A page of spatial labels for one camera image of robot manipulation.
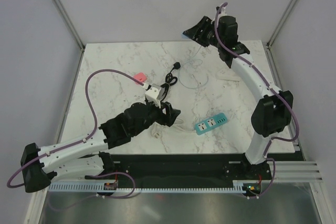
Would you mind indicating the white cable tray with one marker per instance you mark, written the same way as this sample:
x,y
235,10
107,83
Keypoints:
x,y
101,186

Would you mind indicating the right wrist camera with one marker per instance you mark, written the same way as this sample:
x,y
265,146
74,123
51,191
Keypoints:
x,y
221,11

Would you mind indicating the light blue plug with cable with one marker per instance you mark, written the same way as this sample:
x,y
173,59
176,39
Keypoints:
x,y
188,72

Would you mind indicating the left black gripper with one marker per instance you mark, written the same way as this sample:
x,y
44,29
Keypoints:
x,y
169,117

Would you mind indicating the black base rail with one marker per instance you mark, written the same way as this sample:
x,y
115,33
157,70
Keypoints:
x,y
182,171

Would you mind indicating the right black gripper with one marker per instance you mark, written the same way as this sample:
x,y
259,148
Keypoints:
x,y
205,24

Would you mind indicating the pink plug adapter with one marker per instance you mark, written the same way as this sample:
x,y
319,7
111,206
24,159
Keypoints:
x,y
141,77

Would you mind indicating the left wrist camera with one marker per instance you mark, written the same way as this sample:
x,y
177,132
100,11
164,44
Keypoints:
x,y
153,93

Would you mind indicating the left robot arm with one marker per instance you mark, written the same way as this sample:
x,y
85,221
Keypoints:
x,y
39,163

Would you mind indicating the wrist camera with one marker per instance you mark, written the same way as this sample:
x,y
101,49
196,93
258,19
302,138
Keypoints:
x,y
221,11
153,93

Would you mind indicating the teal power strip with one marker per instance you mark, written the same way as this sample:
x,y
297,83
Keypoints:
x,y
209,124

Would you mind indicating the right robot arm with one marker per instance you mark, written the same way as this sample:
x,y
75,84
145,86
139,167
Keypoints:
x,y
271,114

